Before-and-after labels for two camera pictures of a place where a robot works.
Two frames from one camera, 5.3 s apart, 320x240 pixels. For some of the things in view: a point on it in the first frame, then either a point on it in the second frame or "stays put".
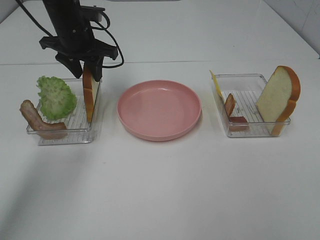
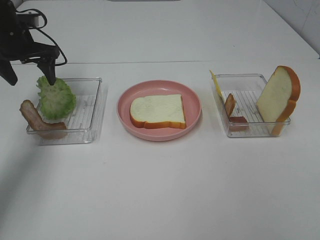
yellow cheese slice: (216, 85) stays put
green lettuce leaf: (57, 100) stays put
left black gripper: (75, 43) to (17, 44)
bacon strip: (54, 131) stays put
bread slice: (91, 87) to (158, 111)
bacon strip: (238, 123) stays put
